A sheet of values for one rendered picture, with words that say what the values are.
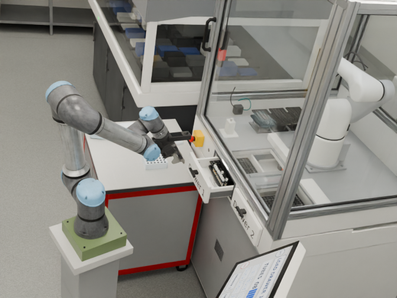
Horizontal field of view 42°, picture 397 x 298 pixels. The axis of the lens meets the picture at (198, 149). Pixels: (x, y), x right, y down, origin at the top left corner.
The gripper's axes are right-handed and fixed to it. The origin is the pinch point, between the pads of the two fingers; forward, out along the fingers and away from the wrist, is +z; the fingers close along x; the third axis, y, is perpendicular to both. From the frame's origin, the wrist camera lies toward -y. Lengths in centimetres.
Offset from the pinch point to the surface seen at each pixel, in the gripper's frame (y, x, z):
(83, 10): 29, -409, 81
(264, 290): -5, 94, -16
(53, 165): 93, -133, 57
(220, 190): -7.7, 12.8, 18.8
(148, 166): 19.2, -23.3, 12.9
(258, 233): -13, 46, 20
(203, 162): -7.2, -11.2, 19.9
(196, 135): -11.4, -31.3, 17.8
